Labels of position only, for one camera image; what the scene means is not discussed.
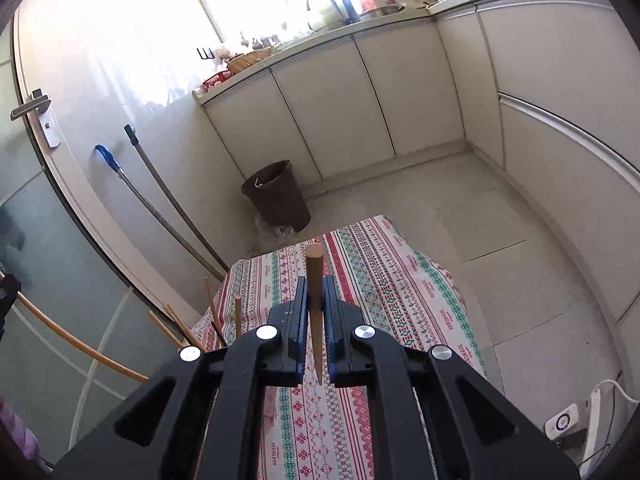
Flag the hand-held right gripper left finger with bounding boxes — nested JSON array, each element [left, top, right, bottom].
[[50, 275, 315, 480]]

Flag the white power strip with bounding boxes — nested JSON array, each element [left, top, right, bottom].
[[580, 379, 632, 463]]

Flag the steel bowl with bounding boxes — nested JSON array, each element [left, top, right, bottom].
[[359, 5, 403, 22]]

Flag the blue-tipped mop handle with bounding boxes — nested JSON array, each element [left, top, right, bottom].
[[94, 144, 226, 283]]

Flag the red plastic basket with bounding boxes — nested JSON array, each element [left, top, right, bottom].
[[201, 74, 236, 92]]

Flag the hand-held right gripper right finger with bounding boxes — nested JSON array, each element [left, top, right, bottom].
[[322, 275, 581, 480]]

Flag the frosted glass door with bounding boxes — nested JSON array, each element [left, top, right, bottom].
[[0, 160, 173, 466]]

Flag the brown trash bin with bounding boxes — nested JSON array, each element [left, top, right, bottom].
[[241, 160, 312, 233]]

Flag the patterned tablecloth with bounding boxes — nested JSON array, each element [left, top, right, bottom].
[[192, 215, 488, 480]]

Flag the wicker basket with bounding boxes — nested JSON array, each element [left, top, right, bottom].
[[226, 49, 273, 73]]

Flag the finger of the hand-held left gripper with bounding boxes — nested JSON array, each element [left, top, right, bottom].
[[0, 272, 22, 333]]

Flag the silver door handle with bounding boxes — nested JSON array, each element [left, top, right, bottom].
[[10, 88, 62, 150]]

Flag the white plug-in timer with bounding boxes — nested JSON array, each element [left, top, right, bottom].
[[544, 404, 581, 441]]

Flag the person's left hand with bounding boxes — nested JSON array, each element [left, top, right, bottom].
[[0, 397, 40, 461]]

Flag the clear plastic bag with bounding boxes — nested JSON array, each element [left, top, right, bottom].
[[249, 217, 297, 253]]

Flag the black-tipped broom handle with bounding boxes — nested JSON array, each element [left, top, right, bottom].
[[123, 124, 232, 273]]

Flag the white kitchen cabinets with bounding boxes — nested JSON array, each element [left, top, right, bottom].
[[194, 0, 640, 321]]

